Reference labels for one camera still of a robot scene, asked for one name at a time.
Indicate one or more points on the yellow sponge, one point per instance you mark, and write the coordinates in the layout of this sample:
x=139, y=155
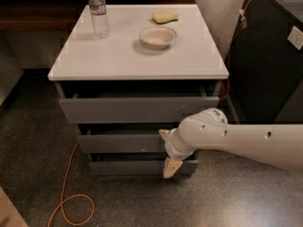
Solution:
x=165, y=16

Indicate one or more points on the dark wooden bench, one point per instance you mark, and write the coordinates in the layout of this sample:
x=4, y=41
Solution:
x=62, y=15

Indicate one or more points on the grey drawer cabinet white top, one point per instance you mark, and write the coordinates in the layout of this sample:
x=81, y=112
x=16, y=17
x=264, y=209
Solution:
x=88, y=67

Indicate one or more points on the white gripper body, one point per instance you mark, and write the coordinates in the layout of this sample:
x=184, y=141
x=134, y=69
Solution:
x=169, y=146

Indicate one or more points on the grey top drawer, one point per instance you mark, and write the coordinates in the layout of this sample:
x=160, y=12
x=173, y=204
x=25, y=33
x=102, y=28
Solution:
x=130, y=109

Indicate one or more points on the clear plastic water bottle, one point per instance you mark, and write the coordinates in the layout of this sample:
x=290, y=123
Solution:
x=98, y=13

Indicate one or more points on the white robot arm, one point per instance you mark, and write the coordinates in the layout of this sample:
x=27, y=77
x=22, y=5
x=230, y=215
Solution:
x=275, y=145

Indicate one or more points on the white bowl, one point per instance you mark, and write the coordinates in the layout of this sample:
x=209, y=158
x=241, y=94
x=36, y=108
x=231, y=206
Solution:
x=157, y=37

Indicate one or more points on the grey bottom drawer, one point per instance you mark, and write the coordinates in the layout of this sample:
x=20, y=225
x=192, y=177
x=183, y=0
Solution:
x=128, y=164

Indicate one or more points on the grey drawer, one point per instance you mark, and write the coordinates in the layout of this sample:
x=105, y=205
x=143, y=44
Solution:
x=123, y=138
x=130, y=109
x=128, y=164

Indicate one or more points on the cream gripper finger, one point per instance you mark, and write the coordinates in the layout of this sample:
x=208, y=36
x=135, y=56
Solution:
x=164, y=134
x=171, y=167

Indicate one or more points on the white wall outlet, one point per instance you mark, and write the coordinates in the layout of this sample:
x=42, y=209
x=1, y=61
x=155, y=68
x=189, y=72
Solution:
x=296, y=38

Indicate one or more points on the black cabinet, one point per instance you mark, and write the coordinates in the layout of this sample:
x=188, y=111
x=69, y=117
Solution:
x=265, y=69

